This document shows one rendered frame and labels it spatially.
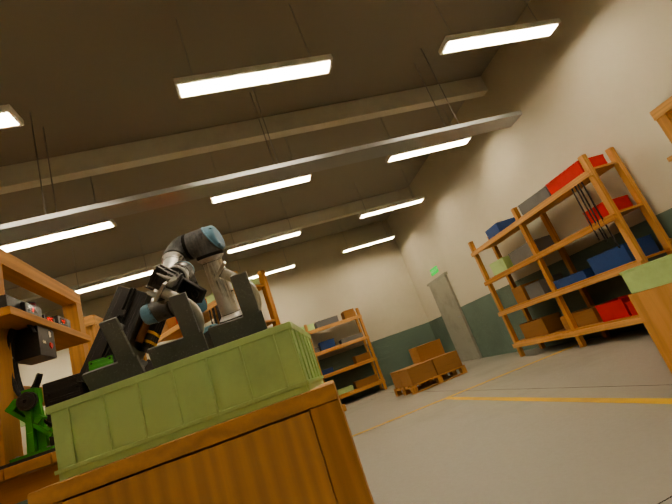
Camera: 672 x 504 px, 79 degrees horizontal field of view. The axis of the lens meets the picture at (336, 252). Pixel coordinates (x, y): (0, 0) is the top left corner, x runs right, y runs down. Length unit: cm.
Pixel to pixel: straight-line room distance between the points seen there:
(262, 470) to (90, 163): 572
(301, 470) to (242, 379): 24
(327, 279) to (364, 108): 618
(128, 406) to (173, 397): 11
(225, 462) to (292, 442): 15
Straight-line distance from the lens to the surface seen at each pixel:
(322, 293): 1159
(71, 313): 338
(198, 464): 102
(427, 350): 842
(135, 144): 638
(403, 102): 702
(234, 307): 180
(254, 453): 99
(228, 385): 104
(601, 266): 601
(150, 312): 155
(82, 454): 120
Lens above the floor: 81
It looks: 16 degrees up
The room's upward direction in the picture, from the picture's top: 20 degrees counter-clockwise
